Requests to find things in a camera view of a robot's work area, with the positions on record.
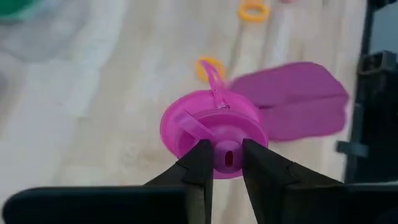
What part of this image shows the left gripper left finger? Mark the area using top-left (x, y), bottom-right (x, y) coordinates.
top-left (1, 139), bottom-right (215, 224)

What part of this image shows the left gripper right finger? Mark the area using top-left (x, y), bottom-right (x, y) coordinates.
top-left (242, 138), bottom-right (398, 224)

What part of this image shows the pink plastic sports bottle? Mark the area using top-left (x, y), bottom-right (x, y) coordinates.
top-left (159, 60), bottom-right (269, 180)

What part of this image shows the dark green microfibre cloth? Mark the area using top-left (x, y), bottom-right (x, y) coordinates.
top-left (0, 0), bottom-right (40, 16)

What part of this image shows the magenta microfibre cloth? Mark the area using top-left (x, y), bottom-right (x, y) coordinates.
top-left (229, 61), bottom-right (350, 143)

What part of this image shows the orange coil wrist ring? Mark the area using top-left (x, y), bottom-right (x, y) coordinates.
top-left (238, 0), bottom-right (271, 24)
top-left (195, 56), bottom-right (226, 83)

